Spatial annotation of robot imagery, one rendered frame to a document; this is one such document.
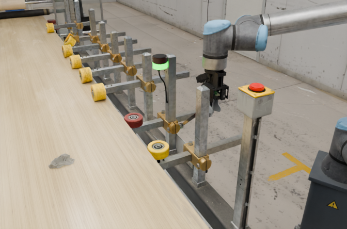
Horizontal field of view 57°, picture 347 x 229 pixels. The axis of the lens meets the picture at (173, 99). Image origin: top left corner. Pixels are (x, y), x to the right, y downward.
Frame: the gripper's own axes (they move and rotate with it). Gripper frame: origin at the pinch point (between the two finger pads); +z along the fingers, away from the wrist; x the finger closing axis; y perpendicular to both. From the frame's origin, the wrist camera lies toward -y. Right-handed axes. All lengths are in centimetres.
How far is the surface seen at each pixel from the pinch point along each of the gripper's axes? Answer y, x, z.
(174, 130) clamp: -12.8, -8.4, 12.7
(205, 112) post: 9.4, -7.9, -6.9
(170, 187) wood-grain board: 25.0, -29.8, 6.6
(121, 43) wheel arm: -120, 5, 2
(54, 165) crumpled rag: -1, -60, 6
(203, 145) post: 9.4, -8.1, 7.4
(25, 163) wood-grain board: -9, -68, 7
